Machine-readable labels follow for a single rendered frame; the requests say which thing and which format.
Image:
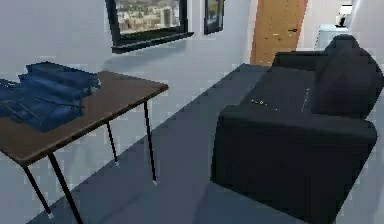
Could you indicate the brown table with black legs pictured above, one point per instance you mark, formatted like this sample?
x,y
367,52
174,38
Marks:
x,y
113,96

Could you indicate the black sofa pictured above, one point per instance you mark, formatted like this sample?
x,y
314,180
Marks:
x,y
286,143

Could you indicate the black framed picture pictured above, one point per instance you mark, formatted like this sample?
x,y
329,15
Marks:
x,y
214,15

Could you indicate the black framed window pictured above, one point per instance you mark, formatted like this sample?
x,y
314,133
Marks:
x,y
146,20

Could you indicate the orange wooden door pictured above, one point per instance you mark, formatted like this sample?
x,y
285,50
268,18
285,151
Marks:
x,y
276,30

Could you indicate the blue folded jeans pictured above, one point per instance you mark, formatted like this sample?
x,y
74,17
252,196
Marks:
x,y
50,96

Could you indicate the white cabinet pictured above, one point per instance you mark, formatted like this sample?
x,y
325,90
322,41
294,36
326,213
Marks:
x,y
328,36

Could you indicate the black sofa cushion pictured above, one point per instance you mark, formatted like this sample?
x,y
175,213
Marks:
x,y
346,76

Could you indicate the white lamp with black base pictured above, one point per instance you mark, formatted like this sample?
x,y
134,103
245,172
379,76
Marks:
x,y
344,15

